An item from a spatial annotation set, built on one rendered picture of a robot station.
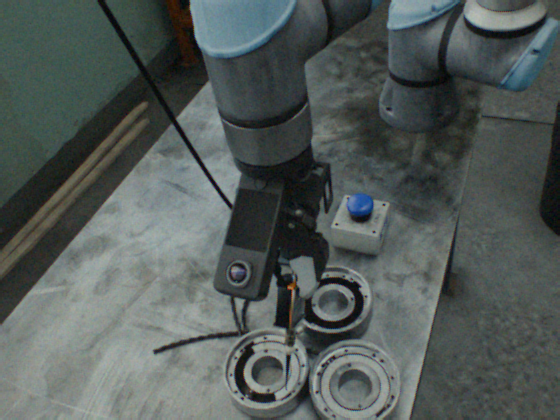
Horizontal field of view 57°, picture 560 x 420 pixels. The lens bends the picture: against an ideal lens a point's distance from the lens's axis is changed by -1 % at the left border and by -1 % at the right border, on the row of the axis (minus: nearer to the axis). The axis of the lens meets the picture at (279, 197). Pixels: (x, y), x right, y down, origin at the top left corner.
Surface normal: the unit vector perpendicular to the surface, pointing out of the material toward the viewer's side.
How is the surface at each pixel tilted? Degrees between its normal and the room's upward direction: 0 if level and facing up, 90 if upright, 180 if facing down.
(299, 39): 86
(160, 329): 0
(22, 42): 90
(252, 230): 31
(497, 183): 0
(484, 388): 0
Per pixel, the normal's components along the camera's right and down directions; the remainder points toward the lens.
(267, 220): -0.30, -0.25
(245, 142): -0.41, 0.68
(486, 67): -0.62, 0.69
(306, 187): -0.14, -0.71
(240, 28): -0.02, 0.67
